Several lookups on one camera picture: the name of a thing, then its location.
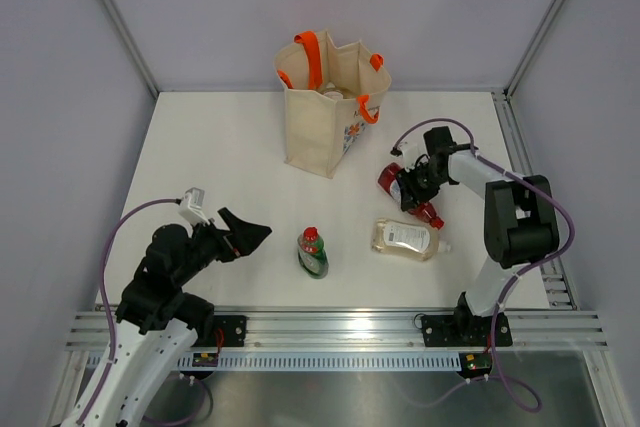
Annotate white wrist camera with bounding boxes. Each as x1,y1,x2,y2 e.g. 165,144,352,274
390,141,423,171
178,187,212,227

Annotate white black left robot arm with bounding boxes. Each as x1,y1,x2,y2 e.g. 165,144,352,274
63,199,272,426

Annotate beige canvas bag orange handles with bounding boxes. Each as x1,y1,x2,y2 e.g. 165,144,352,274
274,30,392,178

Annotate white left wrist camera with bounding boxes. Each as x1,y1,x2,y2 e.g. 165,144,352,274
178,187,212,227

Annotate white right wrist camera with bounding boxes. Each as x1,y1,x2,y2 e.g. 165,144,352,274
390,141,423,171

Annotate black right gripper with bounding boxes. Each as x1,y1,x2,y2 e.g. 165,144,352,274
395,160,448,210

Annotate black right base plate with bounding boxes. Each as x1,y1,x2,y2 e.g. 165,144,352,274
420,313,513,348

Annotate right aluminium corner post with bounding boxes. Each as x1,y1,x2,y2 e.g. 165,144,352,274
503,0,568,98

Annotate clear soap bottle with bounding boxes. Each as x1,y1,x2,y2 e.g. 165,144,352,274
371,218,451,262

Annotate left aluminium corner post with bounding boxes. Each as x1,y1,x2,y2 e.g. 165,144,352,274
97,0,160,99

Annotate green dish soap bottle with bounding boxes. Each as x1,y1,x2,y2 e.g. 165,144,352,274
297,227,329,279

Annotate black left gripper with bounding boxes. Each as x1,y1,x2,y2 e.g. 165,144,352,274
173,207,270,287

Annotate yellow dish soap bottle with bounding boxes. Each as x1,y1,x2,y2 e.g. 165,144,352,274
322,89,349,100

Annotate aluminium mounting rail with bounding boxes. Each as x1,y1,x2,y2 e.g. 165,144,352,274
64,307,609,353

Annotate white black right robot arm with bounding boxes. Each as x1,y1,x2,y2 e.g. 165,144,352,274
391,119,560,347

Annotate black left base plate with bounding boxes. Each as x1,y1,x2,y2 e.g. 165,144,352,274
212,315,247,348

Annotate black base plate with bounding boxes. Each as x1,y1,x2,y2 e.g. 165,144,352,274
420,313,513,348
212,315,247,348

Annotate right side aluminium rail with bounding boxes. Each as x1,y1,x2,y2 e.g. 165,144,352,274
485,93,576,310

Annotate red dish soap bottle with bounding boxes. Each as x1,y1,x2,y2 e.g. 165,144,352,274
377,162,445,230

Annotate white slotted cable duct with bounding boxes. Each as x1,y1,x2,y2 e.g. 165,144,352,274
172,351,462,372

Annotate aluminium corner post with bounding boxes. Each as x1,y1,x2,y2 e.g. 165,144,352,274
503,0,568,98
97,0,160,99

